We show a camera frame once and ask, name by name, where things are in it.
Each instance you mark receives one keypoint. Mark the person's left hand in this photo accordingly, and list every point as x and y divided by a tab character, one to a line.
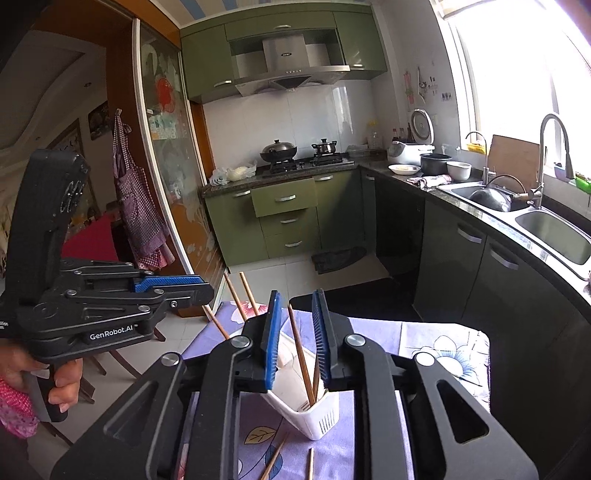
67	383

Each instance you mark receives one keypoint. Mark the black lidded wok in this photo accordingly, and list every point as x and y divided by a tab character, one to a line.
278	150

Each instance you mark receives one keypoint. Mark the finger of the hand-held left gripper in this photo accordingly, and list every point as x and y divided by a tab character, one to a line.
171	282
184	300

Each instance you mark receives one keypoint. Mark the white plastic bag green print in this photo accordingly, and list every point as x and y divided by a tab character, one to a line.
219	177

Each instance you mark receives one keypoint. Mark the clear oil bottle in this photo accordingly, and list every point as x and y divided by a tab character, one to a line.
375	138

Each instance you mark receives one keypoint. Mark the black inner cooking pot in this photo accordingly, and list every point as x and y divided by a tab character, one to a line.
434	166

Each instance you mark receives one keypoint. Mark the red chair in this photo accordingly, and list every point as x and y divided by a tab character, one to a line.
90	240

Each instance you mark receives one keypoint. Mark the green plastic container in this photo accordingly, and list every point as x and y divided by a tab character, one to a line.
584	184

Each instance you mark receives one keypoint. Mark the small steel faucet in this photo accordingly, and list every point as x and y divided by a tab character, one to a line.
485	175

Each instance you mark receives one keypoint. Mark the green upper cabinets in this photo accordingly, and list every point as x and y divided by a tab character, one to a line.
203	60

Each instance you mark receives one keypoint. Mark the checked purple apron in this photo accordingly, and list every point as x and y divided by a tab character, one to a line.
138	207

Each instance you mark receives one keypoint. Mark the green base cabinets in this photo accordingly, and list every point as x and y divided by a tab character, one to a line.
337	212

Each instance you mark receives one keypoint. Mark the pink dish rag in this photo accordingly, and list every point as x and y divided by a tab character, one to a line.
431	181

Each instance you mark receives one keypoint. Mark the white bowl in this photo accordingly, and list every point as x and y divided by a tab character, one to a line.
458	171

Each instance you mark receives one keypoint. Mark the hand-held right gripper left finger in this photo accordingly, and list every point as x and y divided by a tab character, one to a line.
272	341

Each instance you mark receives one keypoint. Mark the white plate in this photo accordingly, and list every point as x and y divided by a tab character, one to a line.
404	169

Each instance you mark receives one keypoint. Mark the black kitchen base cabinets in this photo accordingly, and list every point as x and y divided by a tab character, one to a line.
461	258

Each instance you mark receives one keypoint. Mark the tall steel kitchen faucet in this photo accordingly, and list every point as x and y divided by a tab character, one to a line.
541	161

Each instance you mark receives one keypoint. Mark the white plastic utensil holder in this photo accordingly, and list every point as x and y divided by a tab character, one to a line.
295	415

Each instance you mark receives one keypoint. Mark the dark floor mat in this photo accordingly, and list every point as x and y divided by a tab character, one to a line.
337	261

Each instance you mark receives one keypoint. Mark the black lidded pot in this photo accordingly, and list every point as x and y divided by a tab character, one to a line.
324	147

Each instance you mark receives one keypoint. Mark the clear plastic food container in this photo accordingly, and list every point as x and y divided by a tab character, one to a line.
360	152

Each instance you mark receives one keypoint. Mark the black gas stove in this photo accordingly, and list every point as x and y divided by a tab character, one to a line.
323	161

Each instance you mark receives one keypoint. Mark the wooden cutting board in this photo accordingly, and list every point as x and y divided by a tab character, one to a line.
512	157

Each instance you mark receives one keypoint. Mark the steel double sink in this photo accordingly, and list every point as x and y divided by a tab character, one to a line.
554	235

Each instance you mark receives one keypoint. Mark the kitchen window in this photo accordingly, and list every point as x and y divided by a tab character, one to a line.
517	69

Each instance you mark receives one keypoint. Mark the purple floral tablecloth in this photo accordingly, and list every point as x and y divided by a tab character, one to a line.
443	341

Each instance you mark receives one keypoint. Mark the white rice cooker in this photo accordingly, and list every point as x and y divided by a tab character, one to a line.
406	152

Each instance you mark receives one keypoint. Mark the purple cup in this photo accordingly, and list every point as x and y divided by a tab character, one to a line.
560	173

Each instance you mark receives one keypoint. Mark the framed wall picture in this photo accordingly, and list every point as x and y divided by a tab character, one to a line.
98	121

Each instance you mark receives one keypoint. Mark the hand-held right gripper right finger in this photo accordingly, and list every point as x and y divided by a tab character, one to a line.
321	341

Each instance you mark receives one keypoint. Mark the steel range hood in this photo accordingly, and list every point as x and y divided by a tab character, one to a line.
286	55

